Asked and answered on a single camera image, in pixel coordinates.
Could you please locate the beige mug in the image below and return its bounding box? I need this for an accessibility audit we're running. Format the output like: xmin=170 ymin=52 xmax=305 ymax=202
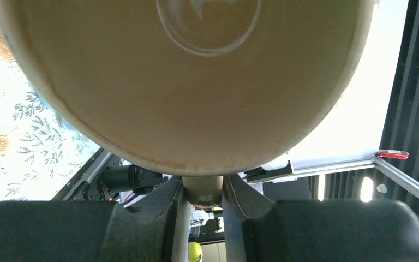
xmin=0 ymin=1 xmax=375 ymax=204

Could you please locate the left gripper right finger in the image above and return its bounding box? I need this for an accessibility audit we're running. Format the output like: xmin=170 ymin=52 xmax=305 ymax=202
xmin=223 ymin=175 xmax=419 ymax=261

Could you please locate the floral tablecloth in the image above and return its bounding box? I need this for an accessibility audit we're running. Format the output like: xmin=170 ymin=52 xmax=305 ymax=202
xmin=0 ymin=33 xmax=99 ymax=201

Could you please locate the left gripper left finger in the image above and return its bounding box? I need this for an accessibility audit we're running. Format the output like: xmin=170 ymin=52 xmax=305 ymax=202
xmin=0 ymin=177 xmax=183 ymax=261

